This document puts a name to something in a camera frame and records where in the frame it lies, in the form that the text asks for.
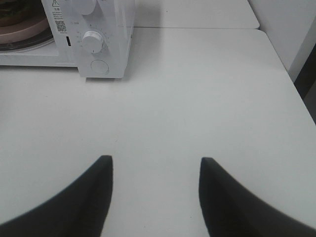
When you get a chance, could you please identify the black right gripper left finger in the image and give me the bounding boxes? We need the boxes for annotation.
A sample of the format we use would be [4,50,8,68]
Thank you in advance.
[0,156,113,237]

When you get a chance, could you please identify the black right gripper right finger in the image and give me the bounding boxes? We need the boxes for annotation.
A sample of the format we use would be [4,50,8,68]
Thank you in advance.
[198,158,316,237]

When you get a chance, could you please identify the round white door button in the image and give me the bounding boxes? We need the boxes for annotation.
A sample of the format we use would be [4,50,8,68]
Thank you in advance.
[90,60,109,74]

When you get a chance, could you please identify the white timer knob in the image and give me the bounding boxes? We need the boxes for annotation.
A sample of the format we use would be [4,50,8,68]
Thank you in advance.
[81,31,104,54]

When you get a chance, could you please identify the pink round plate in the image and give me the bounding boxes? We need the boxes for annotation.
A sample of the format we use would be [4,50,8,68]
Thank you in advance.
[0,15,49,44]

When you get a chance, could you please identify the burger with lettuce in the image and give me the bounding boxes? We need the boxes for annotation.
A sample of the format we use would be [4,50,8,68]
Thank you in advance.
[0,0,44,27]

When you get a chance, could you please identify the glass microwave turntable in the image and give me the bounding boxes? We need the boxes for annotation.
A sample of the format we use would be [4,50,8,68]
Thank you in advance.
[0,29,53,51]

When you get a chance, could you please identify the white microwave oven body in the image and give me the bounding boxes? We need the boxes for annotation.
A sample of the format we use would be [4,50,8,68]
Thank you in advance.
[0,0,136,78]

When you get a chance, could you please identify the white warning label sticker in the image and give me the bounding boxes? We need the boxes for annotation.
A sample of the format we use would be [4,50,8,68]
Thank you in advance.
[51,0,67,34]

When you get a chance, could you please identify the upper white power knob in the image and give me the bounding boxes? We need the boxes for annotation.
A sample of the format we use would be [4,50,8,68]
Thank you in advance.
[72,0,97,15]

